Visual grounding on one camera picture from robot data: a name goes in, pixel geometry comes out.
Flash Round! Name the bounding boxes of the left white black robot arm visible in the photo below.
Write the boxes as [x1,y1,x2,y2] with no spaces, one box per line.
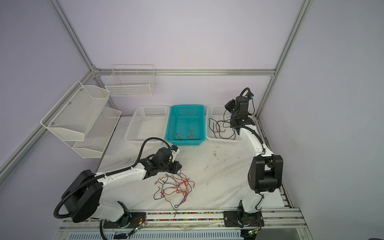
[53,137,182,239]

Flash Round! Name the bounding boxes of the red brown cable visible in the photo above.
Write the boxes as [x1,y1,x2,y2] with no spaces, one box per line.
[171,129,194,141]

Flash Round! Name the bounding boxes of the aluminium frame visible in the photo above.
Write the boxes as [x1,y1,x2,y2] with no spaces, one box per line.
[1,1,313,189]

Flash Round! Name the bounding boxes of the white plastic basket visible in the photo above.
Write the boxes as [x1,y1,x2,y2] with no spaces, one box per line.
[206,104,243,145]
[124,105,170,144]

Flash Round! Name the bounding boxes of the teal plastic basket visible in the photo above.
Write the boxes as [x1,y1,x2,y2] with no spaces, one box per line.
[166,105,206,147]

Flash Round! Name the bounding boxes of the white wire wall basket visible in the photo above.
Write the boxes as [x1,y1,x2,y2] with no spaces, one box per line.
[105,65,157,97]

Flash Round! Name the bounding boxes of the red blue black cables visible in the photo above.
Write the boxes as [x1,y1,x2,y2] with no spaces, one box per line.
[153,172,196,218]

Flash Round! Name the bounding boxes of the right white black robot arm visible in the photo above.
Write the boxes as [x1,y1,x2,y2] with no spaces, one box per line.
[225,88,284,229]

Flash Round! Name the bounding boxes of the upper white mesh shelf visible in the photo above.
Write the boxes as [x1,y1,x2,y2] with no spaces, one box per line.
[40,81,110,142]

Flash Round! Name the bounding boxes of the left white plastic basket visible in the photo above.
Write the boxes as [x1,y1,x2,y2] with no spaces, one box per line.
[124,105,170,144]

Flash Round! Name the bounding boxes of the right white plastic basket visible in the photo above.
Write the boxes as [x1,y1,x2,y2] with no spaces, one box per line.
[206,104,243,145]

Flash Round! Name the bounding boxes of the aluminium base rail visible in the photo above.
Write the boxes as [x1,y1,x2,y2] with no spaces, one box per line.
[55,208,313,240]

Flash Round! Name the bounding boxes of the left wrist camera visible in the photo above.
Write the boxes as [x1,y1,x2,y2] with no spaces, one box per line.
[170,145,180,158]

